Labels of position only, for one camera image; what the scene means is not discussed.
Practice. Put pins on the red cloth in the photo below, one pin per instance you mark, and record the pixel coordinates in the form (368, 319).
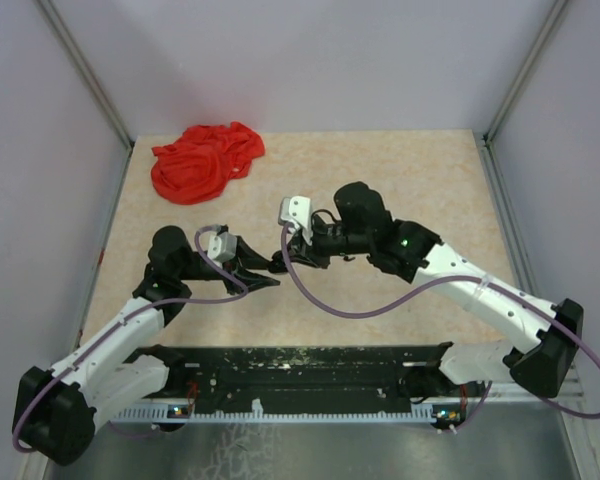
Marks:
(198, 166)

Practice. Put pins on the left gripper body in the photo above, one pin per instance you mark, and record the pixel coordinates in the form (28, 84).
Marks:
(232, 283)

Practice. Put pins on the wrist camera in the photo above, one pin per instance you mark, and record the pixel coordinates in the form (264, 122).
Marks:
(222, 247)
(295, 212)

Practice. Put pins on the black earbud case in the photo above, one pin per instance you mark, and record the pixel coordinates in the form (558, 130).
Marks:
(277, 264)

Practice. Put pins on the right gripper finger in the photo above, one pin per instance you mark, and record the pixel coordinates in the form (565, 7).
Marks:
(294, 249)
(307, 259)

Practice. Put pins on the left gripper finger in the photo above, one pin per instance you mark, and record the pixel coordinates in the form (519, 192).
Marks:
(251, 282)
(250, 260)

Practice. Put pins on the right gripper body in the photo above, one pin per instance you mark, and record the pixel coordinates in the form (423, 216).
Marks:
(329, 241)

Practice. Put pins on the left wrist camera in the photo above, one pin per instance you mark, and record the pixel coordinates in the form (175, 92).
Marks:
(222, 247)

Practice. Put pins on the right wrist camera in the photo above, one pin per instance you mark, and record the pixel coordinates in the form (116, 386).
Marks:
(295, 212)

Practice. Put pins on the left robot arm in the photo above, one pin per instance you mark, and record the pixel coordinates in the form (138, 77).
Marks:
(60, 410)

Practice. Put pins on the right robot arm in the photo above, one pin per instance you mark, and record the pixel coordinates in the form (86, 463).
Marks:
(539, 337)

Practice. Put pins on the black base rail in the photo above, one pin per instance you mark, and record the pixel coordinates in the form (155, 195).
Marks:
(307, 380)

